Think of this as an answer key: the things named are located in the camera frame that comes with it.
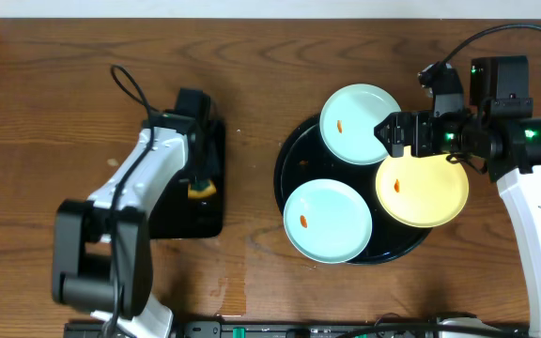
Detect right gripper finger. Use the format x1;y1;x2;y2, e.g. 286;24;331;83
374;114;394;135
387;137;405;157

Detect light blue plate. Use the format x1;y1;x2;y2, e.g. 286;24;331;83
319;84;400;165
283;179;373;264

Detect yellow green sponge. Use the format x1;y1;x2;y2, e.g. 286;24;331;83
187;179;217;200

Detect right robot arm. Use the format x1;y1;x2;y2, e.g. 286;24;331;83
374;56;541;337

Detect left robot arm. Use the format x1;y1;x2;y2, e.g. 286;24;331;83
52;115;224;337

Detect black rectangular tray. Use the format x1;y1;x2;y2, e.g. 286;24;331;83
148;120;225;239

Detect black round tray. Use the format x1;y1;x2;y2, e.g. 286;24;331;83
273;115;431;265

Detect yellow plate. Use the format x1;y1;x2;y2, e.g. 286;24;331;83
375;146;470;228

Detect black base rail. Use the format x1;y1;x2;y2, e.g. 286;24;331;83
63;319;530;338

